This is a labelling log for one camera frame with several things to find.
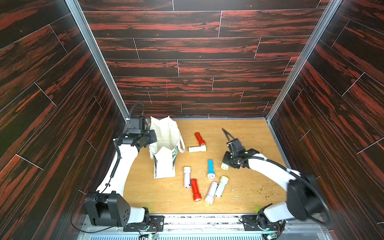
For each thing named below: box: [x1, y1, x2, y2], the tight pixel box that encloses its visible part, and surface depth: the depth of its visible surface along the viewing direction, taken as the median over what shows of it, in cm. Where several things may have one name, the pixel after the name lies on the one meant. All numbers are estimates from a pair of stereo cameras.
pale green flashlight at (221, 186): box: [215, 175, 229, 198], surface depth 86 cm
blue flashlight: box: [207, 159, 216, 179], surface depth 92 cm
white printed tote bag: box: [148, 116, 186, 179], surface depth 88 cm
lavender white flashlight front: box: [205, 181, 218, 204], surface depth 83 cm
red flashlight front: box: [191, 178, 202, 202], surface depth 84 cm
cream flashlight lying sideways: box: [188, 144, 207, 153], surface depth 101 cm
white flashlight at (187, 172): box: [183, 166, 192, 189], surface depth 89 cm
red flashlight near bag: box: [195, 132, 206, 146], surface depth 106 cm
